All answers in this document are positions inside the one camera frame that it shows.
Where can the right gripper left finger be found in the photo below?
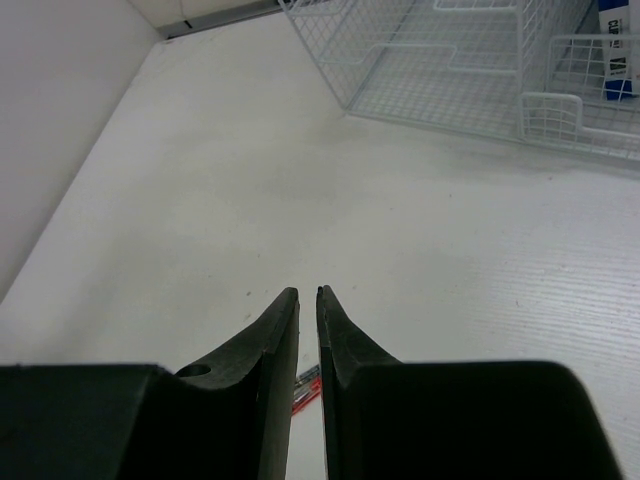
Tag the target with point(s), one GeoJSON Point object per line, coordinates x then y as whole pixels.
{"type": "Point", "coordinates": [226, 415]}

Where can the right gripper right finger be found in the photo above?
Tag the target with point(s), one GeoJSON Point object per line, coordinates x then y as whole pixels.
{"type": "Point", "coordinates": [385, 419]}

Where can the black red pen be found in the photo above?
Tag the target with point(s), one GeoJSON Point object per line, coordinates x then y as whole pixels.
{"type": "Point", "coordinates": [308, 376]}

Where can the blue folder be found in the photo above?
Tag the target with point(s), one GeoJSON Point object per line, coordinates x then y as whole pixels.
{"type": "Point", "coordinates": [614, 20]}

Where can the red capped pen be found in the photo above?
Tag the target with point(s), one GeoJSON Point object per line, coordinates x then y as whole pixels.
{"type": "Point", "coordinates": [305, 395]}

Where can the white wire desk organizer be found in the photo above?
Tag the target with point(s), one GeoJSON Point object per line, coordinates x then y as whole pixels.
{"type": "Point", "coordinates": [528, 71]}

